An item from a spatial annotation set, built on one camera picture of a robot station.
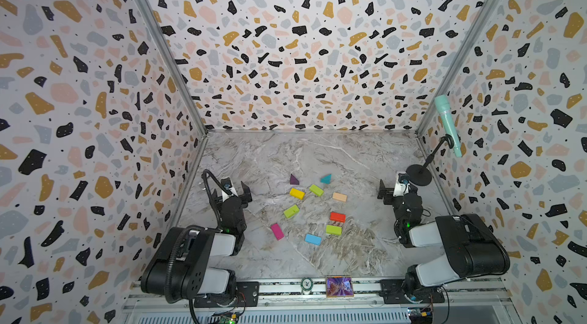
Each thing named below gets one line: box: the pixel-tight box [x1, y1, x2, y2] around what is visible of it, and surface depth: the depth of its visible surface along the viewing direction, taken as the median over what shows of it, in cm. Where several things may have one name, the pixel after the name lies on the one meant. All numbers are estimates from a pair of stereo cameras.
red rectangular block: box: [329, 211, 347, 224], surface depth 94 cm
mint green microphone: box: [434, 94, 463, 159], surface depth 84 cm
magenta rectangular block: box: [270, 223, 285, 241], surface depth 89 cm
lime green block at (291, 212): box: [283, 204, 301, 220], surface depth 94 cm
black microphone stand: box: [405, 134, 455, 187], surface depth 105 cm
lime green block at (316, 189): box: [309, 184, 325, 198], surface depth 102 cm
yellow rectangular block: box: [289, 187, 306, 201], surface depth 100 cm
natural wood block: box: [332, 191, 348, 203], surface depth 99 cm
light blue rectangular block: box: [304, 233, 323, 247], surface depth 87 cm
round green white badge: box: [300, 276, 314, 292], surface depth 72 cm
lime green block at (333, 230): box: [325, 224, 343, 236], surface depth 90 cm
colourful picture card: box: [325, 275, 354, 298], surface depth 76 cm
